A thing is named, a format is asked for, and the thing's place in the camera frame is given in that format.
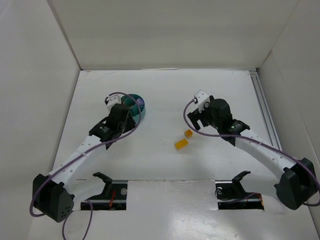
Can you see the brown orange long lego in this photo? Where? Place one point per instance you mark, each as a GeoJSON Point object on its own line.
{"type": "Point", "coordinates": [188, 133]}

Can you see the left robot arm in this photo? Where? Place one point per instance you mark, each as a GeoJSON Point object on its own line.
{"type": "Point", "coordinates": [65, 188]}

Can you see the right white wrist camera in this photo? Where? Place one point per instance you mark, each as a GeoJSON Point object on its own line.
{"type": "Point", "coordinates": [201, 98]}

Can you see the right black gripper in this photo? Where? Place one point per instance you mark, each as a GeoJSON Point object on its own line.
{"type": "Point", "coordinates": [196, 119]}

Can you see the aluminium rail right edge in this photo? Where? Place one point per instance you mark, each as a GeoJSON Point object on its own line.
{"type": "Point", "coordinates": [264, 108]}

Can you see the purple lego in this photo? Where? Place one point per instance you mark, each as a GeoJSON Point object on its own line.
{"type": "Point", "coordinates": [140, 102]}

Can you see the teal round divided container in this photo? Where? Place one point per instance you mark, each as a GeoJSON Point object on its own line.
{"type": "Point", "coordinates": [139, 111]}

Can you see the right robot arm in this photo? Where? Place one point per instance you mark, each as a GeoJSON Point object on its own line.
{"type": "Point", "coordinates": [295, 180]}

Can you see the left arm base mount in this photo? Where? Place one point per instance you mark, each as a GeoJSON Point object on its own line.
{"type": "Point", "coordinates": [112, 197]}

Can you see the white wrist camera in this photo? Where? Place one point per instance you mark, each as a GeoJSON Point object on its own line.
{"type": "Point", "coordinates": [112, 100]}
{"type": "Point", "coordinates": [201, 98]}

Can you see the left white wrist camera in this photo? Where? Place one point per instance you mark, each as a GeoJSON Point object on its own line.
{"type": "Point", "coordinates": [112, 100]}

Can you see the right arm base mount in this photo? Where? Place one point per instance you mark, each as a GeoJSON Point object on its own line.
{"type": "Point", "coordinates": [231, 195]}

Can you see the yellow long lego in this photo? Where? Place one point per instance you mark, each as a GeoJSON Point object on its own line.
{"type": "Point", "coordinates": [181, 144]}

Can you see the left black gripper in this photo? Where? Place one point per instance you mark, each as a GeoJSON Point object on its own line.
{"type": "Point", "coordinates": [127, 118]}

